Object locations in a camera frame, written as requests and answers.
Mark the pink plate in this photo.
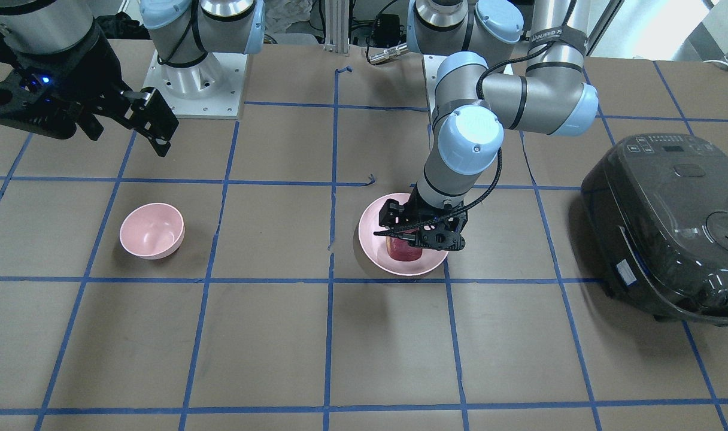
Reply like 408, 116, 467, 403
358, 193, 448, 277

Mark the aluminium frame post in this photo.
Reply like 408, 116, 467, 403
323, 0, 350, 56

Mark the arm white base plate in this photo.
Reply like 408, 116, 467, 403
423, 54, 446, 115
143, 52, 251, 120

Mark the pink bowl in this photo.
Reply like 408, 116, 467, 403
119, 202, 186, 260

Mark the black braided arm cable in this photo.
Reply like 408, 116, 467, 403
394, 0, 580, 240

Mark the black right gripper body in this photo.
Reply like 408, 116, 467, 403
0, 24, 136, 140

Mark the red apple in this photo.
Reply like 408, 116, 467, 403
386, 236, 423, 262

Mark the dark grey rice cooker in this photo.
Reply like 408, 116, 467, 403
581, 133, 728, 326

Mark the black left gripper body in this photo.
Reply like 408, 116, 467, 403
380, 193, 468, 251

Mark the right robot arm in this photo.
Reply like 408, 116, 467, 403
0, 1, 265, 157

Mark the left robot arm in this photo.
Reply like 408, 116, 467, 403
378, 1, 599, 251

